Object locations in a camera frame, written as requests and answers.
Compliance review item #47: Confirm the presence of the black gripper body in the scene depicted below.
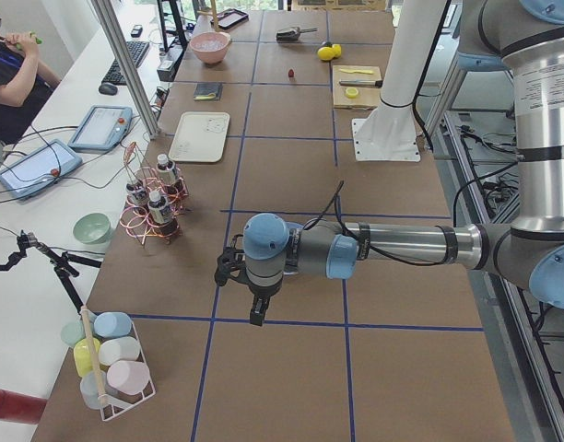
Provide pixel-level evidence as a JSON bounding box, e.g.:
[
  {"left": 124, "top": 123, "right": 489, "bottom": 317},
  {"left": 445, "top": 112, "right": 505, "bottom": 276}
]
[{"left": 214, "top": 234, "right": 247, "bottom": 286}]

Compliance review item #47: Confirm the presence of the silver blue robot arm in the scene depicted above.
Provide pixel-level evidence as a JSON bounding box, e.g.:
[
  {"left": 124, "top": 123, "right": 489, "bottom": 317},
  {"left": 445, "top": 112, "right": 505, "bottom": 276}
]
[{"left": 215, "top": 1, "right": 564, "bottom": 325}]

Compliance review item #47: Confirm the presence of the tea bottle white cap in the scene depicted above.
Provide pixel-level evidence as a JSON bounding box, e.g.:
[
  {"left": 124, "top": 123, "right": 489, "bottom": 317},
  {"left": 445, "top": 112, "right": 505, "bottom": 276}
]
[{"left": 157, "top": 154, "right": 182, "bottom": 196}]

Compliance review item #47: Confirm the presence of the cream bear tray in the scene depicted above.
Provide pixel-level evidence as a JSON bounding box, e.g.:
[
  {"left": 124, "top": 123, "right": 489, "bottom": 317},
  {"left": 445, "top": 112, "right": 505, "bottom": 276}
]
[{"left": 168, "top": 111, "right": 230, "bottom": 163}]

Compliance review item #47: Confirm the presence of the light blue cup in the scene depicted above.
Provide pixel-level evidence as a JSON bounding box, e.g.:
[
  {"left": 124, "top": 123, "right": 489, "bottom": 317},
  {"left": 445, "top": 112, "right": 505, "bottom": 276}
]
[{"left": 94, "top": 311, "right": 133, "bottom": 339}]

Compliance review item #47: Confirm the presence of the white cup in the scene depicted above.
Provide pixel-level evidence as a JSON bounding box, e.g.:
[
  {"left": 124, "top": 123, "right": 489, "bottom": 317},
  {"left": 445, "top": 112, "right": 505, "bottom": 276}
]
[{"left": 99, "top": 336, "right": 141, "bottom": 366}]

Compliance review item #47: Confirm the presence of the pink cup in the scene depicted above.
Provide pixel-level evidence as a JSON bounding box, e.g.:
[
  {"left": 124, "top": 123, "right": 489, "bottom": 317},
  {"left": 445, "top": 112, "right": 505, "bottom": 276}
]
[{"left": 106, "top": 360, "right": 150, "bottom": 395}]

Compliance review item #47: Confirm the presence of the green bowl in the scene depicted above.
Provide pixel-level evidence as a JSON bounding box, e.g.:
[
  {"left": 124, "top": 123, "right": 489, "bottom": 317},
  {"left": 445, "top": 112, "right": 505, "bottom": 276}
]
[{"left": 73, "top": 213, "right": 112, "bottom": 245}]

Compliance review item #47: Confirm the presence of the grey folded cloth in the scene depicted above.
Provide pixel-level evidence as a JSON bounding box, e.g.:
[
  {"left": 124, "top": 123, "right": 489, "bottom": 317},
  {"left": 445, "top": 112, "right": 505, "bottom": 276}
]
[{"left": 193, "top": 82, "right": 223, "bottom": 101}]

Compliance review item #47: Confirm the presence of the pale green cup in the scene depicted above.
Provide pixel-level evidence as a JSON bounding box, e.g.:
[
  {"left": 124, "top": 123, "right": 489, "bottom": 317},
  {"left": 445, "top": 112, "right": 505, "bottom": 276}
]
[{"left": 60, "top": 320, "right": 85, "bottom": 348}]

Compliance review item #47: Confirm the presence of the yellow cup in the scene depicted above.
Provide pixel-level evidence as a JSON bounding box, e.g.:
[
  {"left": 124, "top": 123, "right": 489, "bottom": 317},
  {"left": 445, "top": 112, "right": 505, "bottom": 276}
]
[{"left": 73, "top": 338, "right": 93, "bottom": 378}]

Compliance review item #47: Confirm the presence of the grey blue cup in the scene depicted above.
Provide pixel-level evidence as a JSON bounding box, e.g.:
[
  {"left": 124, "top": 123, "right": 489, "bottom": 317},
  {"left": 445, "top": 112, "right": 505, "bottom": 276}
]
[{"left": 79, "top": 371, "right": 101, "bottom": 410}]

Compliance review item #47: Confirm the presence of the blue teach pendant tablet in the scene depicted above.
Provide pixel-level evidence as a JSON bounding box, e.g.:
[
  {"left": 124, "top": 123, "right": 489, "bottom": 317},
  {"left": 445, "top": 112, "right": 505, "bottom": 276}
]
[{"left": 67, "top": 105, "right": 133, "bottom": 152}]

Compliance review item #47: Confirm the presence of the wooden cutting board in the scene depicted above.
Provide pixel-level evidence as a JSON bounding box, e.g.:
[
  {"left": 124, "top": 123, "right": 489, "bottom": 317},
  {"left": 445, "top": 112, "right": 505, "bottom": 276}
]
[{"left": 332, "top": 65, "right": 382, "bottom": 109}]

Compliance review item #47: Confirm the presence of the lemon half slice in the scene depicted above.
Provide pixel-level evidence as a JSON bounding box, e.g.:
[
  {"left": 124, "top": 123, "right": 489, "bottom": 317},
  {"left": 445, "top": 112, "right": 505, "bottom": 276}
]
[{"left": 345, "top": 87, "right": 359, "bottom": 99}]

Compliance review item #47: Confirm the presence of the black computer mouse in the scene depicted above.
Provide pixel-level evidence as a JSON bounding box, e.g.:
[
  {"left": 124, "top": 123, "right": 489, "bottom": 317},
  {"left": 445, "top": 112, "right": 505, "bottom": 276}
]
[{"left": 98, "top": 82, "right": 118, "bottom": 96}]

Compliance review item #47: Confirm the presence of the pink bowl with ice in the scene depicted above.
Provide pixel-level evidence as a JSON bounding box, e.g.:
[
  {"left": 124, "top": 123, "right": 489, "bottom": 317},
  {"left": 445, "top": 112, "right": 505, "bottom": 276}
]
[{"left": 189, "top": 31, "right": 231, "bottom": 64}]

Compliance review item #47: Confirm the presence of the steel cylinder tool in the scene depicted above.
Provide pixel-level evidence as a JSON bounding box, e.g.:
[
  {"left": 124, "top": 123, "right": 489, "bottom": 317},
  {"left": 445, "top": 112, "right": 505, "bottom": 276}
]
[{"left": 338, "top": 80, "right": 383, "bottom": 88}]

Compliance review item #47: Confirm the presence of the yellow lemon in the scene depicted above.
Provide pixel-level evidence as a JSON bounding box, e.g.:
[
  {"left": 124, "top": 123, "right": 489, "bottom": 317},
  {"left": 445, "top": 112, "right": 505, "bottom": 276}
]
[
  {"left": 331, "top": 43, "right": 342, "bottom": 58},
  {"left": 317, "top": 46, "right": 335, "bottom": 62}
]

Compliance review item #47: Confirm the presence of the black keyboard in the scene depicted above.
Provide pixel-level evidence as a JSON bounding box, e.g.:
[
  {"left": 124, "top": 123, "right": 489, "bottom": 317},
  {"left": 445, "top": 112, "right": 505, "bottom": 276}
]
[{"left": 100, "top": 40, "right": 152, "bottom": 86}]

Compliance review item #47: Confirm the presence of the yellow plastic knife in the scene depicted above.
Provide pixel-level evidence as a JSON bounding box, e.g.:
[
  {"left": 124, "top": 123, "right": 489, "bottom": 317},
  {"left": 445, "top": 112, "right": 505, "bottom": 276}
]
[{"left": 338, "top": 68, "right": 374, "bottom": 75}]

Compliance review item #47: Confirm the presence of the metal scoop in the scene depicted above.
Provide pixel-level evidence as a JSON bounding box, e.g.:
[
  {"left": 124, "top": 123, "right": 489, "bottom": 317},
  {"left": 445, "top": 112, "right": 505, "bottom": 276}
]
[{"left": 276, "top": 27, "right": 318, "bottom": 42}]

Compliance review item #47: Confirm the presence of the red cylinder object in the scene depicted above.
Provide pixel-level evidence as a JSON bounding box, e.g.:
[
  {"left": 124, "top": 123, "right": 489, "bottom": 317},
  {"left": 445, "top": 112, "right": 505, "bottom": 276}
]
[{"left": 0, "top": 389, "right": 47, "bottom": 425}]

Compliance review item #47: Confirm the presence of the seated person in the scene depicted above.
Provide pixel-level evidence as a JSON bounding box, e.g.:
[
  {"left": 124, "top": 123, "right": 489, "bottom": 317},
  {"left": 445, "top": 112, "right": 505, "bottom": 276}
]
[{"left": 0, "top": 18, "right": 61, "bottom": 145}]

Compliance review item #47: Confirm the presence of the copper wire bottle rack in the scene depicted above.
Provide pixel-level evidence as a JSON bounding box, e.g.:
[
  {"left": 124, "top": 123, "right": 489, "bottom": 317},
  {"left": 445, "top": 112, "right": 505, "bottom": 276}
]
[{"left": 119, "top": 142, "right": 189, "bottom": 244}]

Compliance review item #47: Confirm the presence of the black camera tripod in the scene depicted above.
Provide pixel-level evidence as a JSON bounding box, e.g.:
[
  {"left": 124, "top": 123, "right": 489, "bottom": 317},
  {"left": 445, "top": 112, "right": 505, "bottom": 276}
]
[{"left": 0, "top": 231, "right": 102, "bottom": 315}]

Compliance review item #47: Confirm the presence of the white wire cup basket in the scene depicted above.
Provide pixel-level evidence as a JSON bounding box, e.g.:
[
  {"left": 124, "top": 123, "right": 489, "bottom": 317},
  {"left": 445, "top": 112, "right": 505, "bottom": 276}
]
[{"left": 80, "top": 307, "right": 156, "bottom": 422}]

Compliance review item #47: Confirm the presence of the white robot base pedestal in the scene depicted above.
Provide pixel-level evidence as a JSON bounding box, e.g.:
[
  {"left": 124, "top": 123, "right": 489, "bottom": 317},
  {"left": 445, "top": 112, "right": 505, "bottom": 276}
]
[{"left": 352, "top": 0, "right": 450, "bottom": 162}]

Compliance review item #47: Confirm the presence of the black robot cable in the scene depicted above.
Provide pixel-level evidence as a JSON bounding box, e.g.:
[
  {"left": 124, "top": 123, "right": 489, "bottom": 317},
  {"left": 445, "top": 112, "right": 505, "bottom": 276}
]
[{"left": 302, "top": 180, "right": 527, "bottom": 267}]

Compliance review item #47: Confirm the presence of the aluminium frame post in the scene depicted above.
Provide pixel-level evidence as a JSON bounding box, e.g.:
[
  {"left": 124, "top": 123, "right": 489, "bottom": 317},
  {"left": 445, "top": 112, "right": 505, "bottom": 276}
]
[{"left": 91, "top": 0, "right": 160, "bottom": 140}]

